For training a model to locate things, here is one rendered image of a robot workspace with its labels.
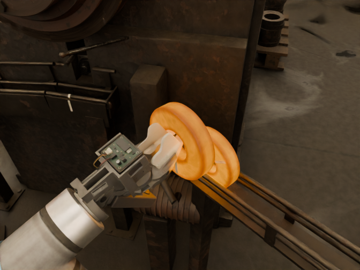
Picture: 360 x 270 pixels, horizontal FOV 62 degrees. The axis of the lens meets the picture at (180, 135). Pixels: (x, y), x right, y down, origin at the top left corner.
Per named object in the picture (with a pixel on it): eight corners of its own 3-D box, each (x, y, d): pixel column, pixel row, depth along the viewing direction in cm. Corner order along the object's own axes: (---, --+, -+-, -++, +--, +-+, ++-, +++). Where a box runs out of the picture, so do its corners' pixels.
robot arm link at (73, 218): (91, 254, 48) (65, 215, 54) (115, 232, 50) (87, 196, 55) (63, 237, 41) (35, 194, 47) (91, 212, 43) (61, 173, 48)
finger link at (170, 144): (190, 121, 50) (150, 157, 48) (196, 141, 55) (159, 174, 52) (179, 112, 52) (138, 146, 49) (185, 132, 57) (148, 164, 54)
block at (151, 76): (147, 125, 101) (141, 60, 85) (170, 128, 100) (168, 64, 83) (136, 146, 93) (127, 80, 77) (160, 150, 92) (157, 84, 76)
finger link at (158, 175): (181, 158, 52) (142, 193, 49) (182, 162, 53) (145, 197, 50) (164, 143, 54) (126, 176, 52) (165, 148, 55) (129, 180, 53)
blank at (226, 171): (208, 180, 79) (199, 186, 78) (185, 127, 76) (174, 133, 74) (250, 185, 66) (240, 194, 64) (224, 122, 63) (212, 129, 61)
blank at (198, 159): (157, 90, 58) (143, 96, 57) (216, 118, 49) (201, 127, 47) (165, 151, 67) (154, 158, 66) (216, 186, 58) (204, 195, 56)
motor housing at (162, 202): (152, 244, 129) (141, 160, 92) (202, 256, 125) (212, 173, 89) (142, 274, 119) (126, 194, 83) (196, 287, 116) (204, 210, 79)
